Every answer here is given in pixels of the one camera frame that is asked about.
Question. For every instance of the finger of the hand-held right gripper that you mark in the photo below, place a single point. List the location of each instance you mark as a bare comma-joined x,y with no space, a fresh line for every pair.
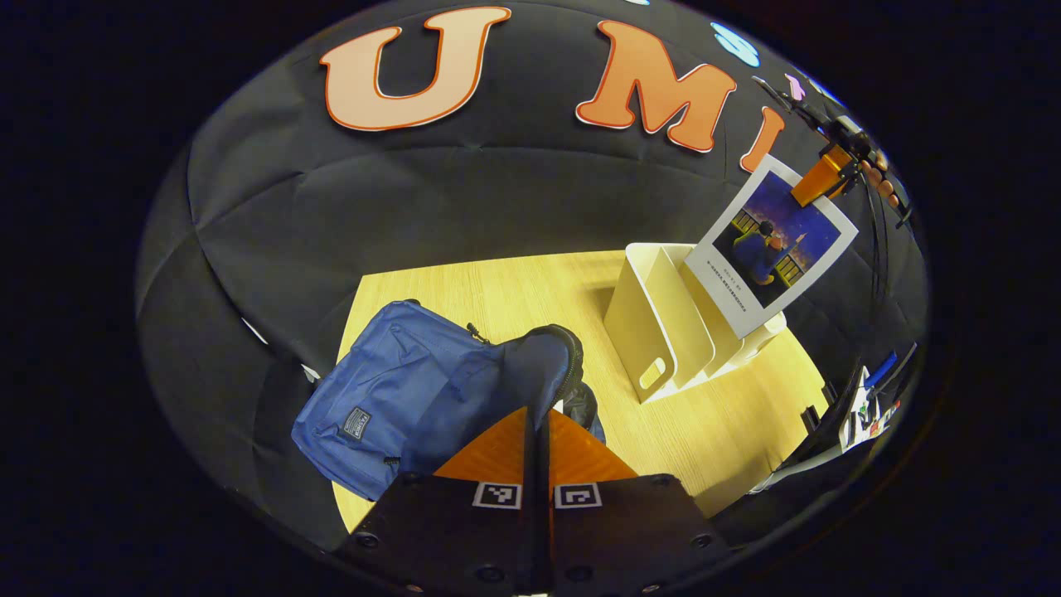
821,178

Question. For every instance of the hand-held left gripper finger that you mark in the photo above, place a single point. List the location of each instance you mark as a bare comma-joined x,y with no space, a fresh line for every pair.
545,481
530,481

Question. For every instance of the blue picture cover book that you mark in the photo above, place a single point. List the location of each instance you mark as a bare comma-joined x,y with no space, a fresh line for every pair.
771,249

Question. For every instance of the blue schoolbag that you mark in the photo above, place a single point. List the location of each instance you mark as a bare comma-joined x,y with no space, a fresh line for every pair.
406,381

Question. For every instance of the white bookshelf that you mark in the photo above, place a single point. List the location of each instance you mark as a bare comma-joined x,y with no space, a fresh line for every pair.
655,332

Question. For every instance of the blue pen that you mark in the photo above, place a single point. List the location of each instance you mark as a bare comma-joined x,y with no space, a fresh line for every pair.
881,370

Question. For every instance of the white printed card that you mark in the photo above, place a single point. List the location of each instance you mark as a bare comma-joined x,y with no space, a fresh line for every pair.
862,419

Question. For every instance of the black backdrop cloth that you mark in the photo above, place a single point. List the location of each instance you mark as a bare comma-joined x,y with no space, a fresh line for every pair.
456,191

